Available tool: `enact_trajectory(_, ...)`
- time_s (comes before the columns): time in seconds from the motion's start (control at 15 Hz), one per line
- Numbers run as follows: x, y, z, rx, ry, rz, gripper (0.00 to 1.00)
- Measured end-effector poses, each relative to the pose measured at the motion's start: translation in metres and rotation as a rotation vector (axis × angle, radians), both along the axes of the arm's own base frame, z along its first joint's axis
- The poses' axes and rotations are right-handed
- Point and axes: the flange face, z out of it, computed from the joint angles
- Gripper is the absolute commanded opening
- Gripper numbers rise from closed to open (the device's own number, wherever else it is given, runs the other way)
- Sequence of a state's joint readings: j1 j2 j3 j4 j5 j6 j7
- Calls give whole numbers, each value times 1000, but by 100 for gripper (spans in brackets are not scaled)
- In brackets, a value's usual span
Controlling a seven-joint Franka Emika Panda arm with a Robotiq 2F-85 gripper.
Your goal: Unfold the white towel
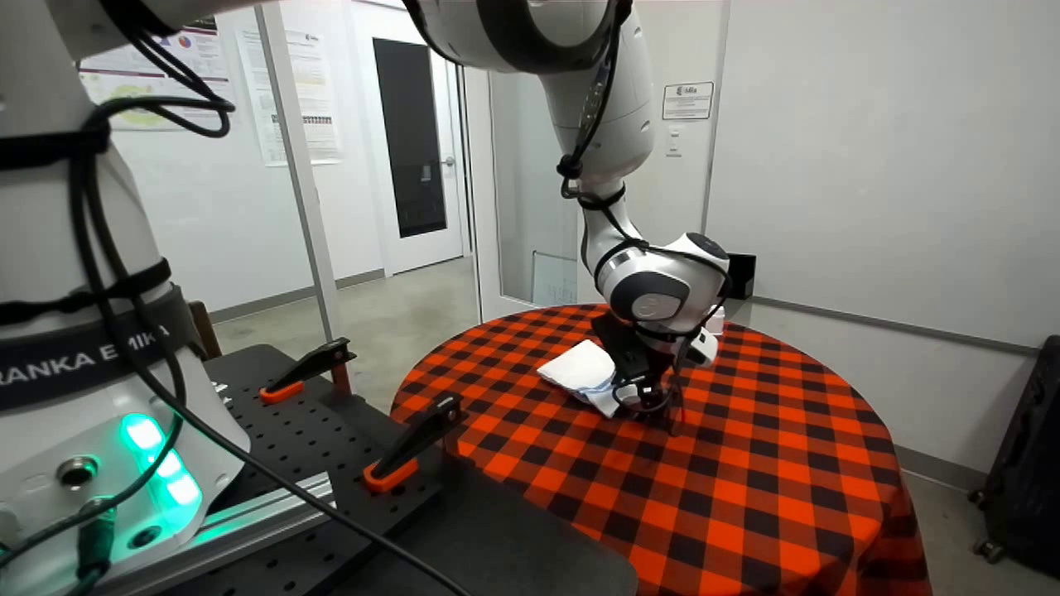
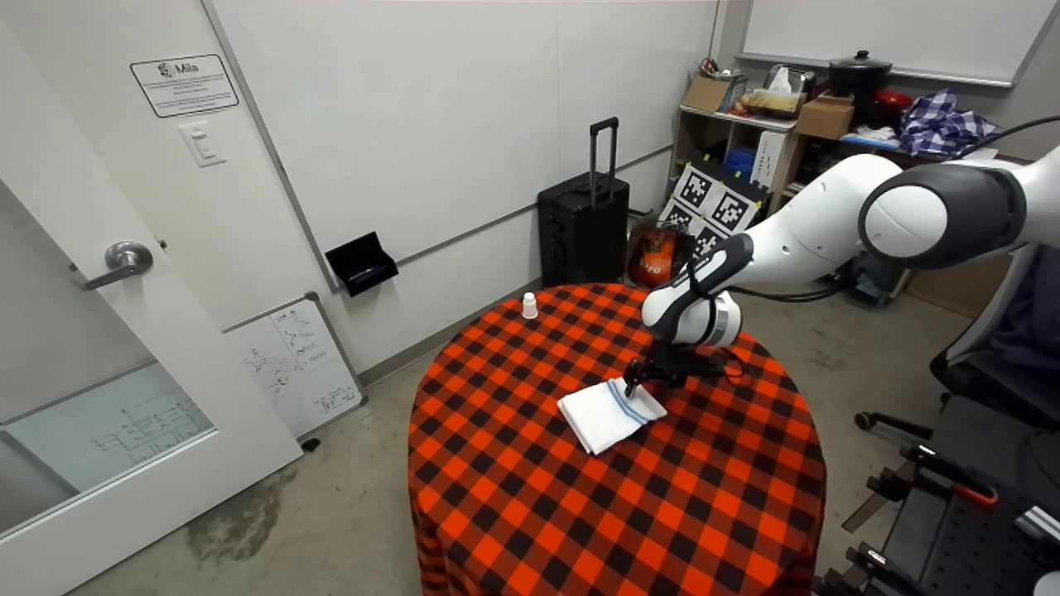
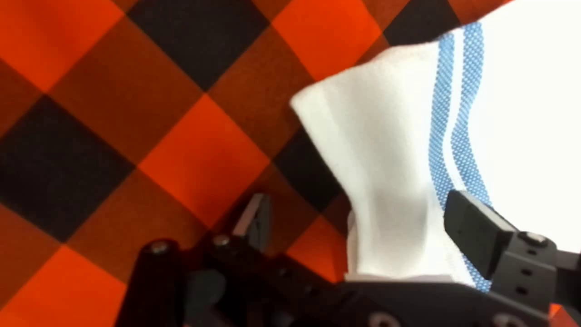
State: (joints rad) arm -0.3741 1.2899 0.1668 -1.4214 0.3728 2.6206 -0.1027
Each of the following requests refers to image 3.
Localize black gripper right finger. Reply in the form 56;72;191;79
443;190;581;308

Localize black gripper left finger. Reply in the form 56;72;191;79
205;191;287;275

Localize white towel blue stripes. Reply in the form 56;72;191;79
289;0;581;293

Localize red black plaid tablecloth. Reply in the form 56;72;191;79
0;0;581;327

